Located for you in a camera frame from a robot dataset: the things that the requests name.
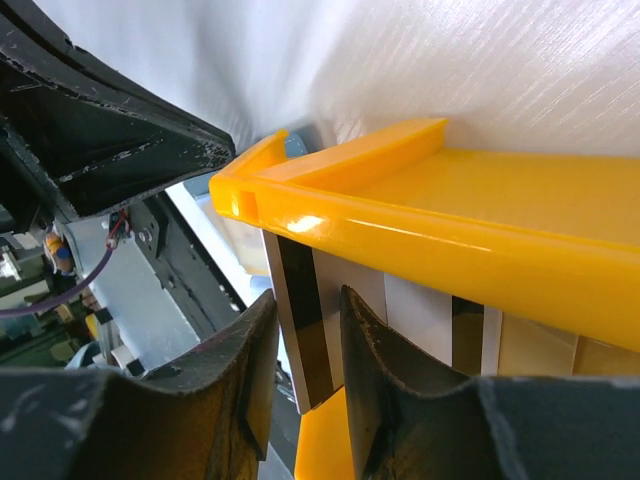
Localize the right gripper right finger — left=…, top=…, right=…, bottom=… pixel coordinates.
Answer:
left=340, top=286, right=528, bottom=479

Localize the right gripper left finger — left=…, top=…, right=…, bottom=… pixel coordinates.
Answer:
left=99, top=291, right=278, bottom=479

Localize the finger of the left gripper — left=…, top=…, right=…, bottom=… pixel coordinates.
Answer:
left=1, top=1, right=235, bottom=218

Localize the silver card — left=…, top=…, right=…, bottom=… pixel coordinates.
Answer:
left=262, top=230, right=387, bottom=414

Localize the yellow plastic bin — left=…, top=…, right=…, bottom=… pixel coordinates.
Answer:
left=209, top=119, right=639, bottom=479

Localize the black card in bin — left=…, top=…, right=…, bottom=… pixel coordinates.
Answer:
left=452, top=296, right=503, bottom=376

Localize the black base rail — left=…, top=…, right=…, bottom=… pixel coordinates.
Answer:
left=129, top=193, right=246, bottom=339

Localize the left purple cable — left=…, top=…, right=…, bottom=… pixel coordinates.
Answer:
left=0, top=247, right=116, bottom=317

